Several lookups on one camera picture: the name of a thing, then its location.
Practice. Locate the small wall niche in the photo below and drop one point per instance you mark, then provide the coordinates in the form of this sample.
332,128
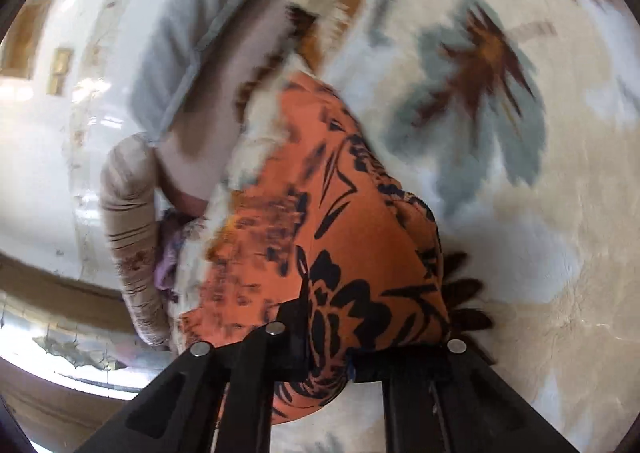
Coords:
60,70

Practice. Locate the glass-fronted cabinet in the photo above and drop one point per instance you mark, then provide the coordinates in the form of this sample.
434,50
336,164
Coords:
60,343

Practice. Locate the cream leaf print blanket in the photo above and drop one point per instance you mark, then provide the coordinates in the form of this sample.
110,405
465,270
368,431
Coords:
550,233

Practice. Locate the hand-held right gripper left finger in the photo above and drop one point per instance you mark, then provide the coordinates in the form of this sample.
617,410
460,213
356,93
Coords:
295,318

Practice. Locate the large wall niche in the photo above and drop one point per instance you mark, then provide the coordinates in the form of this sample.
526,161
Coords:
22,35

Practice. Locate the grey pillow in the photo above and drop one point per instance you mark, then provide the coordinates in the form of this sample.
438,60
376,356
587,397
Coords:
200,8

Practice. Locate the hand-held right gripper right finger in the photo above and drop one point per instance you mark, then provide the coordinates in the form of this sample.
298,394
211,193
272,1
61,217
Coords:
400,368

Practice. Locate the orange black floral garment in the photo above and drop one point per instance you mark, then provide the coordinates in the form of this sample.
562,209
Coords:
320,193

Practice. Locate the pink pillow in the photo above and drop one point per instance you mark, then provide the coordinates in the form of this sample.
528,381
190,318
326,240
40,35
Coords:
210,123

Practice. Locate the beige striped bolster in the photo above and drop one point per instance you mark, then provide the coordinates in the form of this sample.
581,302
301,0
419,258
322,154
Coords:
130,213

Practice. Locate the purple cloth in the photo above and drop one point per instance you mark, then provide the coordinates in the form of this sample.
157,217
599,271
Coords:
170,253

